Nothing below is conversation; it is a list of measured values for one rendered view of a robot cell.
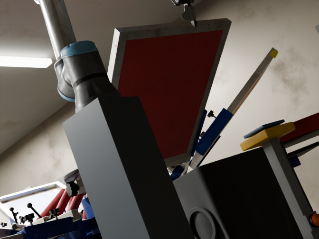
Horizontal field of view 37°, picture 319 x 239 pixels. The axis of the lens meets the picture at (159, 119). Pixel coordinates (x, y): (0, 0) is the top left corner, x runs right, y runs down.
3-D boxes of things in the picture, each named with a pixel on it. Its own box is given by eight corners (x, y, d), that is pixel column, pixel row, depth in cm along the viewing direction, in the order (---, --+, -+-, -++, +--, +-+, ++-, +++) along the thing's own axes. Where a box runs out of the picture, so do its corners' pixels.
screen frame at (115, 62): (231, 21, 213) (226, 17, 215) (119, 32, 180) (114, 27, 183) (190, 156, 257) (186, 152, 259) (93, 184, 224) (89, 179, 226)
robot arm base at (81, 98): (98, 99, 139) (87, 68, 141) (68, 121, 148) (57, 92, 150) (133, 97, 151) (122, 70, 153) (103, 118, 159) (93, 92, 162)
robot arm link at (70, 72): (75, 77, 144) (60, 38, 147) (68, 95, 155) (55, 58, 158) (112, 69, 149) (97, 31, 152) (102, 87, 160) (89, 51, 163)
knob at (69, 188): (84, 186, 225) (77, 176, 229) (72, 189, 222) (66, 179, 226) (82, 197, 229) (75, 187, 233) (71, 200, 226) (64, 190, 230)
